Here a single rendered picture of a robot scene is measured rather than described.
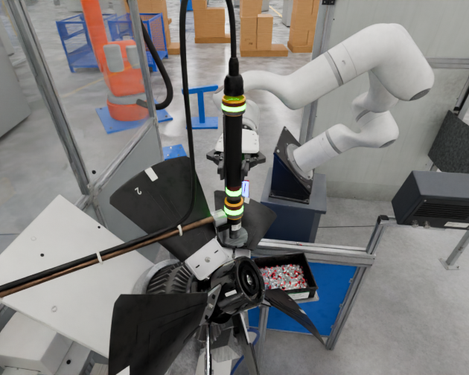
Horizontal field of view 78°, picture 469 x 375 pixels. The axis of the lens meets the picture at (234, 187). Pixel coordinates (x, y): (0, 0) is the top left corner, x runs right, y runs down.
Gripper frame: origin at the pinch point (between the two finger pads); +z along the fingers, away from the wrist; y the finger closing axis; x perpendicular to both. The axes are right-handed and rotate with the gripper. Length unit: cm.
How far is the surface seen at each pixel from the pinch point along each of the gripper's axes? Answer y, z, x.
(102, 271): 31.0, 11.0, -24.9
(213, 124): 70, -326, -143
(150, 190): 19.5, 0.3, -7.0
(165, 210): 15.7, 2.5, -11.0
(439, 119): -140, -179, -59
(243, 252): -2.7, -1.8, -28.3
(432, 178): -63, -36, -22
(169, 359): 8.0, 29.6, -22.1
